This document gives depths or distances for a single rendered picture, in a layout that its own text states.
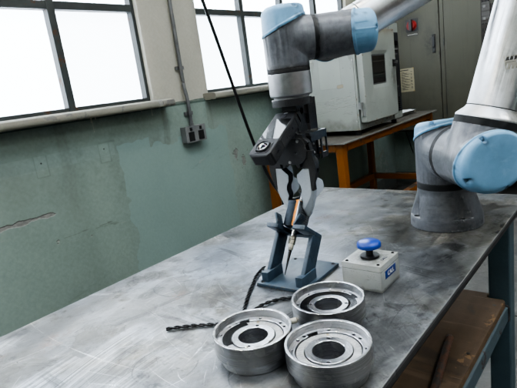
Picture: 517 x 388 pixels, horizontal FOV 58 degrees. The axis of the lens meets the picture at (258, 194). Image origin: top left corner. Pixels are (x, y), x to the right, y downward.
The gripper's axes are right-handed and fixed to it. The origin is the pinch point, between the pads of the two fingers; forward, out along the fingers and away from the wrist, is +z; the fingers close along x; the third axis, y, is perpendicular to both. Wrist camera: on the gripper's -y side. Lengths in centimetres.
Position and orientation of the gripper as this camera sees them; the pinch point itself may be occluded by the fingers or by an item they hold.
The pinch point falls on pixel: (298, 209)
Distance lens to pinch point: 84.9
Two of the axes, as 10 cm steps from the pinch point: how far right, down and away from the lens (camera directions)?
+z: 1.3, 9.7, 2.2
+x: -8.0, -0.3, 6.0
